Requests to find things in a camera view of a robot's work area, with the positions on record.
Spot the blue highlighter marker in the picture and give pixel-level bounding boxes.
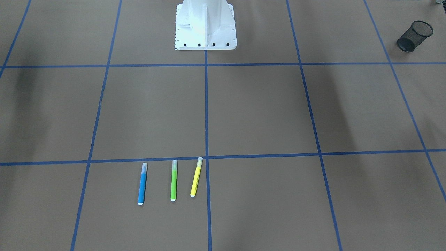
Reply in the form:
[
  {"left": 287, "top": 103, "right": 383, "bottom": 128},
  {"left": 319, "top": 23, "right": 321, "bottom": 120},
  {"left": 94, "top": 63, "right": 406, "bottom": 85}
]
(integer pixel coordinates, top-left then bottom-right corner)
[{"left": 137, "top": 163, "right": 148, "bottom": 206}]

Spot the yellow highlighter marker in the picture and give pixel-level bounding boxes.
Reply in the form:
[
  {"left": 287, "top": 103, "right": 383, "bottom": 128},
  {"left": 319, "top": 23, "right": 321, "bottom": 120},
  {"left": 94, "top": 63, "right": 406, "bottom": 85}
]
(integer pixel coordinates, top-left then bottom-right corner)
[{"left": 190, "top": 157, "right": 203, "bottom": 198}]

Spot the green highlighter marker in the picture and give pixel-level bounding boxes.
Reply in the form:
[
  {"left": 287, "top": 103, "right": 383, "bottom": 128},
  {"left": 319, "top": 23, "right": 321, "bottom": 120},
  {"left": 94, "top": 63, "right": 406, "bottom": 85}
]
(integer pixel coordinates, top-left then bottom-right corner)
[{"left": 170, "top": 160, "right": 177, "bottom": 202}]

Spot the far black mesh cup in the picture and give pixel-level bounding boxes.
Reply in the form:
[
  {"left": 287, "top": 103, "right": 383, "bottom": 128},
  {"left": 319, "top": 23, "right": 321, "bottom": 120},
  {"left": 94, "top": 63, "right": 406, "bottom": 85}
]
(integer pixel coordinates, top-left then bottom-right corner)
[{"left": 396, "top": 20, "right": 434, "bottom": 52}]

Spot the white pedestal column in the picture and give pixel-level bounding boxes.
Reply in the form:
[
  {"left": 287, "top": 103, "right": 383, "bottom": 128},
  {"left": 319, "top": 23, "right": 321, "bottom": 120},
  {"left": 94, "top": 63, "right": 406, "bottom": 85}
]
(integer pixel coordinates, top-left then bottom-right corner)
[{"left": 174, "top": 0, "right": 237, "bottom": 50}]

